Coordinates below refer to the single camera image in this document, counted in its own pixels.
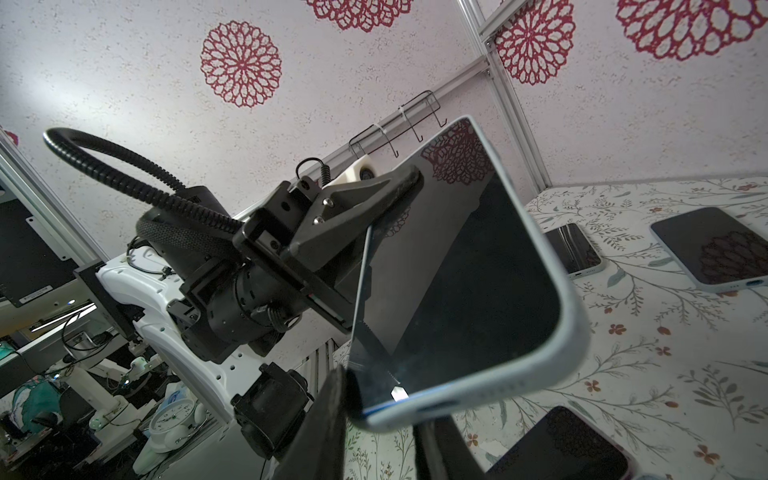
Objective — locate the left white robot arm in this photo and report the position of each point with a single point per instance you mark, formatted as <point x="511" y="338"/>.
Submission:
<point x="217" y="294"/>

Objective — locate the black wire wall rack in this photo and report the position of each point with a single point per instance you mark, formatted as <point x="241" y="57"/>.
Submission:
<point x="403" y="121"/>

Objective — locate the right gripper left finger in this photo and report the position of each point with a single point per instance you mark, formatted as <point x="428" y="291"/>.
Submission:
<point x="318" y="450"/>

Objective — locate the white round timer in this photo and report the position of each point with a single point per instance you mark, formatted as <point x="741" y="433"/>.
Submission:
<point x="176" y="420"/>

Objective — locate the black phone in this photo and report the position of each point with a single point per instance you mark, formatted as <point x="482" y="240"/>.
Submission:
<point x="718" y="252"/>
<point x="575" y="250"/>
<point x="462" y="301"/>

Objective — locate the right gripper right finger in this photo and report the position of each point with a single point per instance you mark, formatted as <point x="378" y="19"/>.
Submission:
<point x="441" y="453"/>

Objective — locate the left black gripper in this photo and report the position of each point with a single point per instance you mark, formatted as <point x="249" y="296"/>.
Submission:
<point x="299" y="228"/>

